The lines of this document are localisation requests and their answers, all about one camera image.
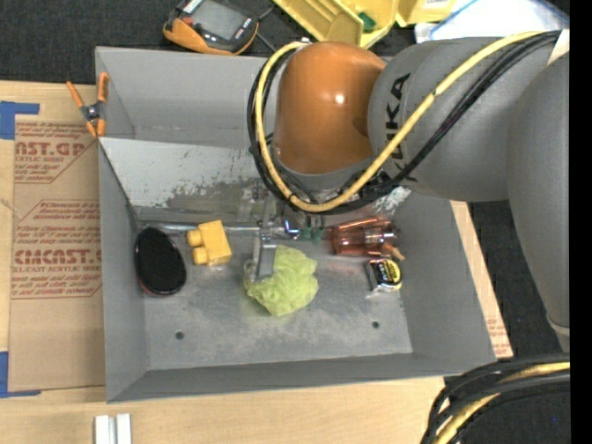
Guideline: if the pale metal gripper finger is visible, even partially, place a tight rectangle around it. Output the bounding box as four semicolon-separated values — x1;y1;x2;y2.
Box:
247;240;262;285
259;242;278;280

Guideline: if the yellow toy building block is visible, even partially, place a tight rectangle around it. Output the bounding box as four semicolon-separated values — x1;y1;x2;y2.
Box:
185;219;233;268

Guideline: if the black oval brush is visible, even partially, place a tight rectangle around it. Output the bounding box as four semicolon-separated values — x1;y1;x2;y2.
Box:
133;226;189;297

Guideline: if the yellow-green cloth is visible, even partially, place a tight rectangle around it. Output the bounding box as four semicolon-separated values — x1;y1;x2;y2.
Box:
242;243;320;318

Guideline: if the brown cardboard board, red print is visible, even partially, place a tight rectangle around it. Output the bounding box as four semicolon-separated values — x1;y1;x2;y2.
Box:
0;80;515;400

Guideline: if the orange clear plastic bottle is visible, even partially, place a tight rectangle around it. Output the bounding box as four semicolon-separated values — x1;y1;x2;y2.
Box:
328;216;407;262

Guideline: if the grey metal bin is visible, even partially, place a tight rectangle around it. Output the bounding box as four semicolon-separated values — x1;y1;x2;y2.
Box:
94;46;499;404

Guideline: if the yellow and black tape measure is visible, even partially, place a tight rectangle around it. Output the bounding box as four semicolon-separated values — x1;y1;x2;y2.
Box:
364;257;404;293

